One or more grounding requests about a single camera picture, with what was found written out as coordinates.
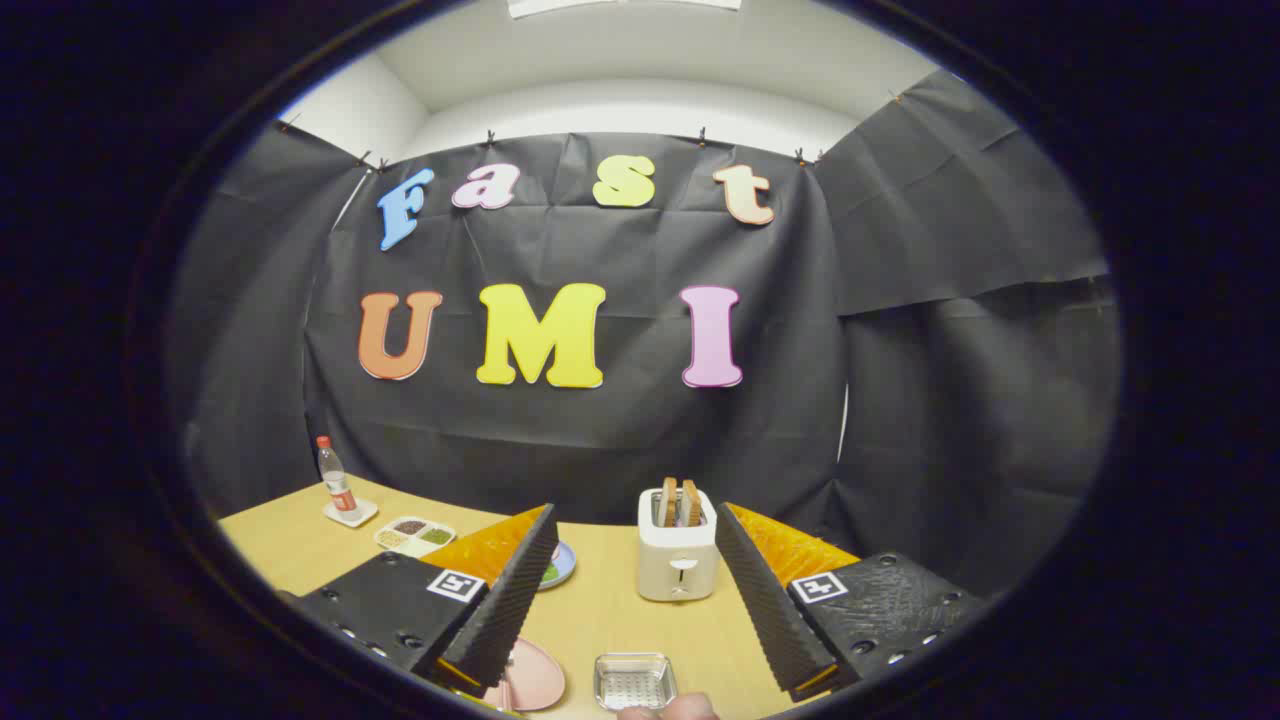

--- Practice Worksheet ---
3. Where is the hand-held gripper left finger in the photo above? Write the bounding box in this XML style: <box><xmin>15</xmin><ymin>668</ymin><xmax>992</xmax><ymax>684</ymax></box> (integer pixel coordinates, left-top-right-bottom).
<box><xmin>296</xmin><ymin>503</ymin><xmax>561</xmax><ymax>701</ymax></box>

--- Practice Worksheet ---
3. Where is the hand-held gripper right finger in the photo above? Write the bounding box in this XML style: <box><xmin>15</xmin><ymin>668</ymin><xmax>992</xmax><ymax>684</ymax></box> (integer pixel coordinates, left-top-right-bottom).
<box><xmin>713</xmin><ymin>501</ymin><xmax>991</xmax><ymax>704</ymax></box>

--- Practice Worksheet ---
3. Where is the blue plate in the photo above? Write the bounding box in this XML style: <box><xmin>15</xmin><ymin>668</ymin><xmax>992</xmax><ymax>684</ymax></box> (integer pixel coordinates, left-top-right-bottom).
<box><xmin>538</xmin><ymin>540</ymin><xmax>578</xmax><ymax>593</ymax></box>

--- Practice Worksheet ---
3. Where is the pink plate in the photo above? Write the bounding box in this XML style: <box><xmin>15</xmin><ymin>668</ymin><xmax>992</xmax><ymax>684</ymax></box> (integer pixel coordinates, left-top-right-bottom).
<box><xmin>483</xmin><ymin>637</ymin><xmax>567</xmax><ymax>713</ymax></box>

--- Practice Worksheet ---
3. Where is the cream white toaster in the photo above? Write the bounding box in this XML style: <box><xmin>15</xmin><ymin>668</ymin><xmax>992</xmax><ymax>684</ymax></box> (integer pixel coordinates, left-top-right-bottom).
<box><xmin>637</xmin><ymin>486</ymin><xmax>720</xmax><ymax>603</ymax></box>

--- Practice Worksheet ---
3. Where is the white divided grain dish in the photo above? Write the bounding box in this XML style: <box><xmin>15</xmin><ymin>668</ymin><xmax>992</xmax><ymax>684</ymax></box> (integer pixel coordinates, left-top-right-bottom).
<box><xmin>374</xmin><ymin>516</ymin><xmax>457</xmax><ymax>558</ymax></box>

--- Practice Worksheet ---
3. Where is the clear plastic water bottle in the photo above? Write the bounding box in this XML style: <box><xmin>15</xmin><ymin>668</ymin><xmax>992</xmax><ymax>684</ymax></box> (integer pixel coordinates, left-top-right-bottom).
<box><xmin>316</xmin><ymin>436</ymin><xmax>359</xmax><ymax>521</ymax></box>

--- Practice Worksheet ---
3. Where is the ceiling light panel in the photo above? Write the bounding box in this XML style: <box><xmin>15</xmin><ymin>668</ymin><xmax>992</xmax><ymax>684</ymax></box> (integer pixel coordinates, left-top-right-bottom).
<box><xmin>507</xmin><ymin>0</ymin><xmax>743</xmax><ymax>19</ymax></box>

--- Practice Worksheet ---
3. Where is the metal wire basket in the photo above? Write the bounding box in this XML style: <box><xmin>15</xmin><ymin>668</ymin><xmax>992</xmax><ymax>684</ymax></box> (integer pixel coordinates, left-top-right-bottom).
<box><xmin>593</xmin><ymin>652</ymin><xmax>679</xmax><ymax>712</ymax></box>

